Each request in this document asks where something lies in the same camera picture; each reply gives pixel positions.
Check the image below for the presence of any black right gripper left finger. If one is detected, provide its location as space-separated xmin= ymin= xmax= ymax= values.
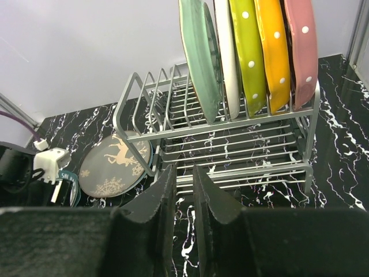
xmin=1 ymin=165 xmax=176 ymax=276

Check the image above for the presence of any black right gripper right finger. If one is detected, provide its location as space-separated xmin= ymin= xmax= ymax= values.
xmin=193 ymin=166 xmax=368 ymax=276

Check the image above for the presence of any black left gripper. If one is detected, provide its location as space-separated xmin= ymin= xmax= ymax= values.
xmin=1 ymin=142 xmax=71 ymax=207

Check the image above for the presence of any teal lettered plate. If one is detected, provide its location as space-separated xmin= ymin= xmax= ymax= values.
xmin=57 ymin=170 xmax=81 ymax=207

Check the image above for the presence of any mint green plate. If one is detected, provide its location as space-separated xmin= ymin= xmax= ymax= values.
xmin=179 ymin=0 xmax=223 ymax=123

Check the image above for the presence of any white blue striped plate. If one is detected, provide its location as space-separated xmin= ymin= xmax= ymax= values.
xmin=213 ymin=0 xmax=242 ymax=119

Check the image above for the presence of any orange dotted plate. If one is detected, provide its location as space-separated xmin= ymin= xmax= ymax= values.
xmin=254 ymin=0 xmax=291 ymax=114

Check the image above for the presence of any green dotted plate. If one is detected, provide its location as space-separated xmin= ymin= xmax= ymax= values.
xmin=229 ymin=0 xmax=266 ymax=117

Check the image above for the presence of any pink dotted plate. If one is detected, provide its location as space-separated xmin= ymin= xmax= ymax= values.
xmin=283 ymin=0 xmax=318 ymax=110

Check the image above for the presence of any metal dish rack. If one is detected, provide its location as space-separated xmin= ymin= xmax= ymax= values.
xmin=112 ymin=63 xmax=321 ymax=194

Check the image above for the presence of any grey deer plate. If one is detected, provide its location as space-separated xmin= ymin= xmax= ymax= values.
xmin=78 ymin=134 xmax=146 ymax=198

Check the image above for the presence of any black marble pattern mat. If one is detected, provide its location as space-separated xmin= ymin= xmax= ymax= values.
xmin=25 ymin=53 xmax=369 ymax=277

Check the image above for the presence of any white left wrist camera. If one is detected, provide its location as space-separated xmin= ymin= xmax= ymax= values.
xmin=33 ymin=138 xmax=71 ymax=185

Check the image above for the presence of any right aluminium frame post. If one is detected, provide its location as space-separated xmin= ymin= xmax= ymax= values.
xmin=348 ymin=0 xmax=368 ymax=88

